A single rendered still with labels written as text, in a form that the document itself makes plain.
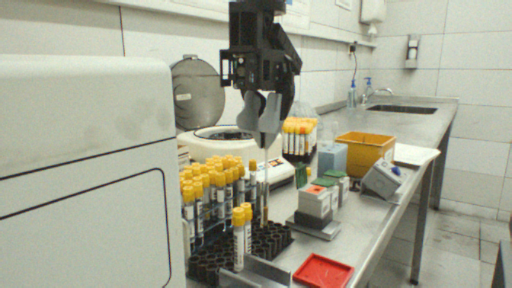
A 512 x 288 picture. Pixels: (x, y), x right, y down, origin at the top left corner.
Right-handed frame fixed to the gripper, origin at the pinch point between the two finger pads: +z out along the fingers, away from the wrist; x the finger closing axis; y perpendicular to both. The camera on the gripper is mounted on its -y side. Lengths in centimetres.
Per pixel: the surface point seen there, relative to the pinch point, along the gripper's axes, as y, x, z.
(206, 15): -39, -48, -26
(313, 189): -8.3, 5.1, 10.1
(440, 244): -187, 23, 104
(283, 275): 13.2, 10.8, 12.5
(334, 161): -26.1, 2.5, 9.6
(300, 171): -8.2, 2.4, 7.1
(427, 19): -249, -11, -46
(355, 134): -53, -1, 8
